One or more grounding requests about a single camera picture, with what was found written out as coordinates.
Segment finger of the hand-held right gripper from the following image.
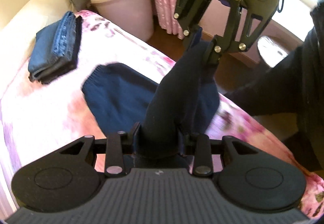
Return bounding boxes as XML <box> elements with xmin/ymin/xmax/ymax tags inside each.
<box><xmin>173</xmin><ymin>0</ymin><xmax>212</xmax><ymax>49</ymax></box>
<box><xmin>206</xmin><ymin>0</ymin><xmax>273</xmax><ymax>66</ymax></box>

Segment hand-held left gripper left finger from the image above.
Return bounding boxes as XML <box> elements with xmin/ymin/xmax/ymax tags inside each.
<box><xmin>59</xmin><ymin>122</ymin><xmax>142</xmax><ymax>178</ymax></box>

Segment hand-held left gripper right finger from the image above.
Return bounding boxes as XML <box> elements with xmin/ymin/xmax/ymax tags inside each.
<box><xmin>178</xmin><ymin>128</ymin><xmax>256</xmax><ymax>178</ymax></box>

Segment navy knit sweater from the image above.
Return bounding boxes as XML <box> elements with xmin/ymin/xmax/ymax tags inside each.
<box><xmin>81</xmin><ymin>42</ymin><xmax>221</xmax><ymax>162</ymax></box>

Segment white round stool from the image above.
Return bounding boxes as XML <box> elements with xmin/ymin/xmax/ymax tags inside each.
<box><xmin>257</xmin><ymin>35</ymin><xmax>289</xmax><ymax>68</ymax></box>

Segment pink plastic bucket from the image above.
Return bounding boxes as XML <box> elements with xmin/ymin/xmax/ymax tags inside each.
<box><xmin>90</xmin><ymin>0</ymin><xmax>155</xmax><ymax>42</ymax></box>

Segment person's black clothing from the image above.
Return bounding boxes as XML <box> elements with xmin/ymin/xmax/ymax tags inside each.
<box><xmin>223</xmin><ymin>0</ymin><xmax>324</xmax><ymax>173</ymax></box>

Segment folded black garment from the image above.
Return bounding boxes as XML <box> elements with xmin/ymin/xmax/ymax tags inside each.
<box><xmin>28</xmin><ymin>16</ymin><xmax>84</xmax><ymax>85</ymax></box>

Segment folded blue jeans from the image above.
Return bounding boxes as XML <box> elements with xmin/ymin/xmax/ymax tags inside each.
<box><xmin>27</xmin><ymin>11</ymin><xmax>78</xmax><ymax>76</ymax></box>

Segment cream upholstered headboard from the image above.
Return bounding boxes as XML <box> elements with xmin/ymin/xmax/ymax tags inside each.
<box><xmin>0</xmin><ymin>0</ymin><xmax>76</xmax><ymax>35</ymax></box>

